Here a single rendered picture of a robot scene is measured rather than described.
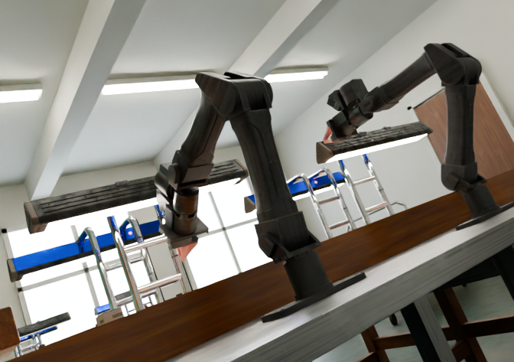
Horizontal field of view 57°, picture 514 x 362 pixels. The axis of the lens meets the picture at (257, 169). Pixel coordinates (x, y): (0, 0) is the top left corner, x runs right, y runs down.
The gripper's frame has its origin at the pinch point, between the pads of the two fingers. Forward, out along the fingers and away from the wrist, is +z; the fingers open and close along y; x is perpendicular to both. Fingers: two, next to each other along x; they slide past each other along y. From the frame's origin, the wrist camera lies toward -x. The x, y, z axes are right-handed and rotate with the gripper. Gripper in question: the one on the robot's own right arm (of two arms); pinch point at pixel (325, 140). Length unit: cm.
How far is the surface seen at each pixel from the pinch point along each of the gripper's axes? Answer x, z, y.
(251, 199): -2, 66, -11
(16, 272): 1, 67, 86
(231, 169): -0.1, 10.0, 32.1
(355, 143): 0.6, 8.0, -22.6
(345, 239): 32.6, -19.7, 30.0
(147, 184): -1, 11, 59
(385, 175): -41, 317, -430
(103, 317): 30, -15, 88
